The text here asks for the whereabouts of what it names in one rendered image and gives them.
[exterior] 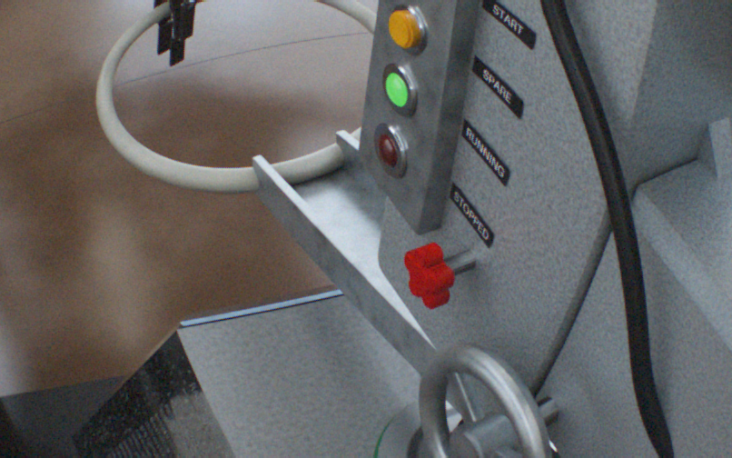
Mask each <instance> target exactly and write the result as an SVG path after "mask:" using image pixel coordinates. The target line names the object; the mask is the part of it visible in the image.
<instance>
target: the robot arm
mask: <svg viewBox="0 0 732 458"><path fill-rule="evenodd" d="M167 1H169V6H170V10H172V11H173V16H172V15H168V16H167V17H165V18H164V19H162V20H161V21H159V22H158V23H157V24H158V25H159V27H158V45H157V54H158V55H161V54H163V53H164V52H166V51H168V50H170V61H169V66H170V67H172V66H174V65H176V64H178V63H180V62H182V60H184V48H185V39H187V38H189V37H191V36H193V24H194V15H195V7H196V4H197V2H198V0H154V2H153V9H155V8H156V7H157V6H159V5H161V4H163V3H165V2H167ZM172 19H173V21H172ZM170 20H171V21H170ZM168 21H169V22H168Z"/></svg>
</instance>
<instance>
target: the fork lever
mask: <svg viewBox="0 0 732 458"><path fill-rule="evenodd" d="M336 144H337V145H338V146H339V147H340V148H341V151H342V154H343V159H344V165H343V167H342V168H340V169H338V170H336V171H333V172H331V173H329V174H326V175H323V176H321V177H318V178H315V179H312V180H310V181H307V182H304V183H300V184H295V185H291V186H289V185H288V184H287V183H286V182H285V181H284V180H283V179H282V178H281V176H280V175H279V174H278V173H277V172H276V171H275V170H274V169H273V168H272V167H271V166H270V165H269V164H268V163H267V162H266V161H265V160H264V159H263V157H262V156H261V155H258V156H255V157H254V158H253V159H252V167H253V170H254V171H255V173H256V175H257V178H258V183H259V190H258V192H255V194H256V195H257V196H258V197H259V198H260V200H261V201H262V202H263V203H264V205H265V206H266V207H267V208H268V209H269V210H270V212H271V213H272V214H273V215H274V216H275V218H276V219H277V220H278V221H279V222H280V223H281V225H282V226H283V227H284V228H285V229H286V231H287V232H288V233H289V234H290V235H291V236H292V238H293V239H294V240H295V241H296V242H297V243H298V244H299V246H300V247H301V248H302V249H303V250H304V251H305V252H306V254H307V255H309V256H310V258H311V259H312V260H313V261H314V262H315V263H316V264H317V265H318V266H319V267H320V268H321V270H322V271H323V272H324V273H325V274H326V275H327V276H328V277H329V279H330V280H331V281H332V282H333V283H334V284H335V285H336V286H337V287H338V289H339V290H340V291H341V292H342V293H343V294H344V295H345V296H346V297H347V298H348V300H349V301H350V302H351V303H352V304H353V305H354V306H355V307H356V308H357V309H358V310H359V311H360V313H361V314H362V315H363V316H364V317H365V318H366V319H367V320H368V321H369V322H370V323H371V324H372V325H373V326H374V328H375V329H376V330H377V331H378V332H379V333H380V334H381V335H382V336H383V337H384V338H385V339H386V340H387V341H388V342H389V343H390V344H391V345H392V346H393V347H394V348H395V350H396V351H397V352H398V353H399V354H400V355H401V356H402V357H403V358H404V359H405V360H406V361H407V362H408V363H409V364H410V365H411V366H412V367H413V368H414V369H415V370H416V371H417V372H418V373H419V374H420V375H421V376H422V375H423V372H424V370H425V368H426V366H427V364H428V363H429V361H430V359H431V358H432V357H433V356H434V355H435V354H436V353H437V350H436V349H435V347H434V346H433V345H432V343H431V342H430V340H429V338H428V337H427V336H426V334H425V333H424V332H423V331H422V330H421V328H420V326H419V325H418V323H417V322H416V321H415V319H414V318H413V316H412V315H411V313H410V312H409V310H408V309H407V307H406V306H405V304H404V303H403V302H402V300H401V299H400V297H399V296H398V295H397V294H396V292H395V291H394V289H393V288H392V286H391V284H390V283H389V282H388V280H387V279H386V277H385V276H384V274H383V273H382V271H381V269H380V267H379V263H378V256H377V255H378V250H379V244H380V239H381V228H382V222H383V216H384V210H385V204H386V199H387V195H386V194H385V193H384V191H383V190H382V189H381V187H380V186H379V184H378V183H377V182H376V180H375V179H374V178H373V176H372V175H371V173H370V172H369V171H368V169H367V168H366V167H365V165H364V164H363V163H362V161H361V160H360V159H359V157H358V149H359V142H358V141H357V140H356V139H355V138H353V137H352V136H351V135H349V134H348V133H347V132H345V131H340V132H337V133H336ZM446 401H447V402H448V403H449V404H450V405H451V406H452V407H453V408H454V409H455V410H456V411H457V412H458V413H459V414H460V410H459V407H458V405H457V403H456V400H455V398H454V395H453V392H452V390H451V388H450V384H448V389H447V395H446ZM460 415H461V414H460Z"/></svg>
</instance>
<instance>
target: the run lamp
mask: <svg viewBox="0 0 732 458"><path fill-rule="evenodd" d="M386 89H387V93H388V95H389V97H390V99H391V100H392V102H393V103H394V104H396V105H397V106H404V105H405V103H406V90H405V86H404V84H403V82H402V81H401V79H400V78H399V77H398V76H397V75H396V74H390V75H389V76H388V78H387V82H386Z"/></svg>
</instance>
